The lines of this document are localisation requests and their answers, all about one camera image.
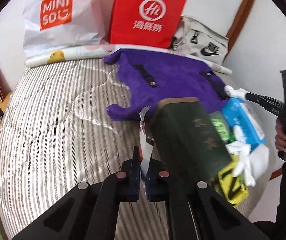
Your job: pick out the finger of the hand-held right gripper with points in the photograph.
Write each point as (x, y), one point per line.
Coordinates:
(263, 98)
(270, 107)

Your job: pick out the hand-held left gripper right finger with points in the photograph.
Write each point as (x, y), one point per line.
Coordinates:
(153, 185)

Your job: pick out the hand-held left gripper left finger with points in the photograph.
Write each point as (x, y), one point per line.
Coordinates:
(135, 175)

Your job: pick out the white patterned sachet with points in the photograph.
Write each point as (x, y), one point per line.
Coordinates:
(145, 132)

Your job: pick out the small green packet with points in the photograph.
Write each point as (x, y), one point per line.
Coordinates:
(220, 128)

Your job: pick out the yellow packet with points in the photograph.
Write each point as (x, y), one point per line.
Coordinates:
(233, 185)

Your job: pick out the purple cloth tray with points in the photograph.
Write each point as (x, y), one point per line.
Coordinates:
(173, 75)

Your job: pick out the person's right forearm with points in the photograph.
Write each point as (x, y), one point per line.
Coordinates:
(283, 205)

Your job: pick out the blue tissue pack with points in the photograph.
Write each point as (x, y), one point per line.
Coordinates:
(243, 122)

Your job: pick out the dark green tea tin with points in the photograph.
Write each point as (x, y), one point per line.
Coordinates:
(190, 135)

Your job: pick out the grey fabric pouch bag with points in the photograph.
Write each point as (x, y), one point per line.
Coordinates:
(203, 42)

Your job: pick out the printed rolled paper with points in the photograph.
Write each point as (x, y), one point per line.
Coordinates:
(58, 56)

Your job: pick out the red paper carrier bag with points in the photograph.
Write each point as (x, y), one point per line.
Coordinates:
(148, 15)

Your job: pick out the white plastic shopping bag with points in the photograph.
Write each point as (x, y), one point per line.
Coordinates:
(58, 30)

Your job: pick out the brown wooden door frame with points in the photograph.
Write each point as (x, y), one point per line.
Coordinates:
(240, 12)

